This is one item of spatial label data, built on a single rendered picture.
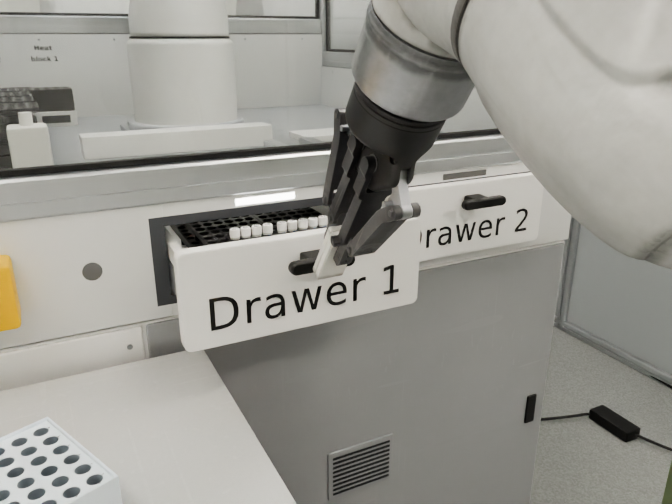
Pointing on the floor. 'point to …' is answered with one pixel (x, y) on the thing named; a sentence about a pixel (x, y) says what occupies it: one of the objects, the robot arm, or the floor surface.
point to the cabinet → (377, 385)
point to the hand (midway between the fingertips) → (336, 252)
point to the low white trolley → (157, 430)
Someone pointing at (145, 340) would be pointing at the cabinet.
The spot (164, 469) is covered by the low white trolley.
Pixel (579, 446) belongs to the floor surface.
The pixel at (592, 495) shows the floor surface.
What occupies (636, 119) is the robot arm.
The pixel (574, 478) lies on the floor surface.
